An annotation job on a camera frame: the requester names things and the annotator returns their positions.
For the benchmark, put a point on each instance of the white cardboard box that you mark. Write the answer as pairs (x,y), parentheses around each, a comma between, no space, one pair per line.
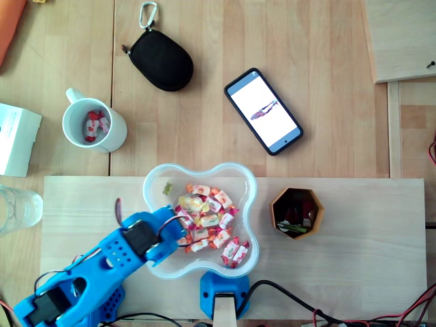
(17,139)

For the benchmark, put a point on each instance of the large clear drinking glass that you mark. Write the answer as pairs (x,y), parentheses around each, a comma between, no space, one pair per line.
(20,211)

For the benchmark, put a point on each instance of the smartphone in black case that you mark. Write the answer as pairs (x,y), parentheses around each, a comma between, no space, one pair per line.
(264,112)

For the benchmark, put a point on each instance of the white ceramic mug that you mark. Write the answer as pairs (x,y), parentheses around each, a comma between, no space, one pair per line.
(116,136)

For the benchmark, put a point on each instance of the silver carabiner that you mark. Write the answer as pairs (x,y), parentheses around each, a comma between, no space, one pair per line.
(150,25)

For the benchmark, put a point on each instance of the green cylinder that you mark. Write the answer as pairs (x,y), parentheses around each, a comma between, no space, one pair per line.
(293,227)

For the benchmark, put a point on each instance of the wrapped candy yellow ends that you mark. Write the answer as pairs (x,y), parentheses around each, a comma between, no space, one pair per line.
(208,220)
(192,203)

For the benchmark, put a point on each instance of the small yellow object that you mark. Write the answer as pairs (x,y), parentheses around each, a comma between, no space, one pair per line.
(42,1)

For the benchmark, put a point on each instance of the blue post clamp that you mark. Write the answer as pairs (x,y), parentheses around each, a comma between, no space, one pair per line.
(209,289)

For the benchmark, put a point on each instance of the light wooden post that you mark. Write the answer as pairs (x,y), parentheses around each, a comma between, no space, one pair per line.
(225,313)

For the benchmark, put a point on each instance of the silver USB stick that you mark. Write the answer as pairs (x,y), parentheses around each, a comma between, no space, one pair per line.
(306,222)

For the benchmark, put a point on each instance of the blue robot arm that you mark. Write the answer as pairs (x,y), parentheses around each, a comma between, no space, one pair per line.
(102,269)

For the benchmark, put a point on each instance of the light wooden board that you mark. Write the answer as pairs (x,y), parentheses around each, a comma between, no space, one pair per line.
(340,272)

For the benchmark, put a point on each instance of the green gummy bear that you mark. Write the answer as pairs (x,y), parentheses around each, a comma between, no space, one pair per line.
(168,189)

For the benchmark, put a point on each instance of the black screw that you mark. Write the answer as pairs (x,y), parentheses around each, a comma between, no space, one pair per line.
(431,63)

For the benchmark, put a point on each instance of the black oval zip pouch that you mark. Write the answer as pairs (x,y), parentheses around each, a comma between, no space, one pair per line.
(163,64)

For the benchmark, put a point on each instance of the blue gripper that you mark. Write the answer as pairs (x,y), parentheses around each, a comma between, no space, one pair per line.
(169,227)

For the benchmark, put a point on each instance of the orange bag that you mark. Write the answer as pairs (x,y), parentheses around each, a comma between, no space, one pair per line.
(10,27)

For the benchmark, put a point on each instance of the wrapped candy pink ends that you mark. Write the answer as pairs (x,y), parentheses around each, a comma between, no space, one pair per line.
(231,250)
(226,219)

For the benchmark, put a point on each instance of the clear Haribo candy bowl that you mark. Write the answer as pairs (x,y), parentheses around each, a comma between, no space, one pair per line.
(238,190)

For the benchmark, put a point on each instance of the hexagonal wooden box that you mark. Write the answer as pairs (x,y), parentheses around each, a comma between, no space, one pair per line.
(277,201)

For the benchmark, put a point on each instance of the pale wooden panel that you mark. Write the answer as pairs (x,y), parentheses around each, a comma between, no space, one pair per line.
(402,41)

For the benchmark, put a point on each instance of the small red part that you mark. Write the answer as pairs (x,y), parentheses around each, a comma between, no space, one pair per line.
(306,207)

